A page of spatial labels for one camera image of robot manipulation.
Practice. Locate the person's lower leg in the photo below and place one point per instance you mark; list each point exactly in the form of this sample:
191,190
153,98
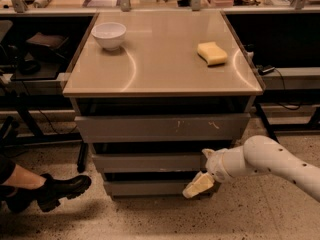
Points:
13,175

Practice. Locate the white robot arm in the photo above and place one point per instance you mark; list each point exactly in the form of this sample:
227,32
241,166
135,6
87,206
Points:
258,155

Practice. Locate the black table leg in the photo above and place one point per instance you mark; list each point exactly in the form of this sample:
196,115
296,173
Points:
267,125

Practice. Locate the white ceramic bowl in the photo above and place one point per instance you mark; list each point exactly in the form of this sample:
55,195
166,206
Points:
109,35

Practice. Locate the grey drawer cabinet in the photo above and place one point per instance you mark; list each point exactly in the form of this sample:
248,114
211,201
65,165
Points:
157,71

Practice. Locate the grey top drawer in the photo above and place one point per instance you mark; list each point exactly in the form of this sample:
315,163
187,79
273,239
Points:
99,129

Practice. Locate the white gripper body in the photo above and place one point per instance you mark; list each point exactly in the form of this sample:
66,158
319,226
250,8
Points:
216,166

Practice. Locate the dark box on shelf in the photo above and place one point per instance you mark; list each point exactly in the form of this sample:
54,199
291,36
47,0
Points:
48,48

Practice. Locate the grey middle drawer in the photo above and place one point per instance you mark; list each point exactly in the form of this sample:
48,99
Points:
150,162

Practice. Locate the grey drawer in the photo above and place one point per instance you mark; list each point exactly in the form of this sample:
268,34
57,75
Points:
99,129
144,188
150,162

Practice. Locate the yellow sponge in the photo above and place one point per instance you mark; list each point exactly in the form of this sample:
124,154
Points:
212,53

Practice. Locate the black leather boot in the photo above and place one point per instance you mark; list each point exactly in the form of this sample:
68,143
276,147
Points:
48,196

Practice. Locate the black power adapter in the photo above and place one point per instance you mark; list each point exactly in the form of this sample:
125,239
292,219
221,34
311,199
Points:
264,70

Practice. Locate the grey bottom drawer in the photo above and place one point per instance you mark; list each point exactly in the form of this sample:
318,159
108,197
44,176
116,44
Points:
144,188

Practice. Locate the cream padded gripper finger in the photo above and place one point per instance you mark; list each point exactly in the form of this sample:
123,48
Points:
201,182

